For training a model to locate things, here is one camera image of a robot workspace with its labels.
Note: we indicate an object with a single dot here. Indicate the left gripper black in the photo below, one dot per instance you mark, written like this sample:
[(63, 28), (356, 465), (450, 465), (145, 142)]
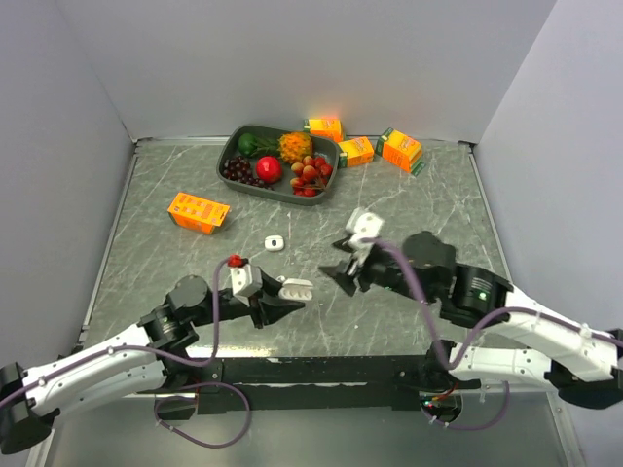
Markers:
[(273, 309)]

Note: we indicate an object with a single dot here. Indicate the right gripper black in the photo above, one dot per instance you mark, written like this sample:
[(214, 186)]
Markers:
[(342, 276)]

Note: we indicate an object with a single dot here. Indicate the white gold-rimmed charging case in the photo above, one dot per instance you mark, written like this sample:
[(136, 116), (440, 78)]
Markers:
[(274, 243)]

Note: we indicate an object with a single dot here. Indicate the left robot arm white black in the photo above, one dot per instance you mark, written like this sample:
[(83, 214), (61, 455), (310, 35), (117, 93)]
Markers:
[(148, 355)]

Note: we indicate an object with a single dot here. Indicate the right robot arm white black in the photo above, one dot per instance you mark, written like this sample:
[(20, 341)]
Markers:
[(510, 337)]

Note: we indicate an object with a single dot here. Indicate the red lychee bunch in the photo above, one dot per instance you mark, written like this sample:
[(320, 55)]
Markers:
[(311, 176)]

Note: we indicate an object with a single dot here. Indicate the dark grey fruit tray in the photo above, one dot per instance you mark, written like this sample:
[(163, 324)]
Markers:
[(281, 190)]

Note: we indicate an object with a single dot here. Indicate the orange box middle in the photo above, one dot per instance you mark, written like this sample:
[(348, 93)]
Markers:
[(355, 152)]

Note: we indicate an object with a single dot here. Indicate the orange box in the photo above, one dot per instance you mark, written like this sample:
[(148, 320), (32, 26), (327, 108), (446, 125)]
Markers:
[(328, 128), (355, 152), (197, 214), (401, 150)]

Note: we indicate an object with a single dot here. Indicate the red pomegranate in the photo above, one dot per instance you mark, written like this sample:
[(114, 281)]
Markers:
[(269, 169)]

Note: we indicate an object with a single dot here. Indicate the orange spiky fruit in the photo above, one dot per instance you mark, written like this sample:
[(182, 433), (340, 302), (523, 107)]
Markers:
[(295, 146)]

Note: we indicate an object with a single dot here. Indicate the orange box front left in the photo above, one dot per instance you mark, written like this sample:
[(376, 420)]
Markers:
[(197, 214)]

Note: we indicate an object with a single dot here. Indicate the orange box right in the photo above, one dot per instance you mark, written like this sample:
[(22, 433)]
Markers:
[(401, 150)]

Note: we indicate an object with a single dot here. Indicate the orange box back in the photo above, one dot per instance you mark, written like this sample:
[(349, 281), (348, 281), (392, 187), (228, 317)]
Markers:
[(328, 128)]

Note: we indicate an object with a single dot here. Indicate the dark grape bunch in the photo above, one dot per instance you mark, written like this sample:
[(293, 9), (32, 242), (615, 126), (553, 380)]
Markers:
[(239, 170)]

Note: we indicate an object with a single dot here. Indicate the green herb sprig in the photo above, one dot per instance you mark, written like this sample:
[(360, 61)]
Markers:
[(265, 146)]

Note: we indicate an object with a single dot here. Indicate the green fruit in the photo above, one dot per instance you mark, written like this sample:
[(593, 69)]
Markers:
[(247, 145)]

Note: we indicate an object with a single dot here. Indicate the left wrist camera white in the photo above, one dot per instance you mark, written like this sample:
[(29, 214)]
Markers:
[(246, 279)]

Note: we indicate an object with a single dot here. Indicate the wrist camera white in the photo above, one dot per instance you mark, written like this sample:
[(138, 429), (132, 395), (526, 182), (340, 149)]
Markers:
[(362, 226), (246, 279)]

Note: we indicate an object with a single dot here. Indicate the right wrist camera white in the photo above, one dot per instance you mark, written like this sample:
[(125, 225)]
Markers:
[(362, 226)]

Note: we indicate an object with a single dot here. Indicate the aluminium frame left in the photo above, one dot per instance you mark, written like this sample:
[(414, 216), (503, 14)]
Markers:
[(38, 454)]

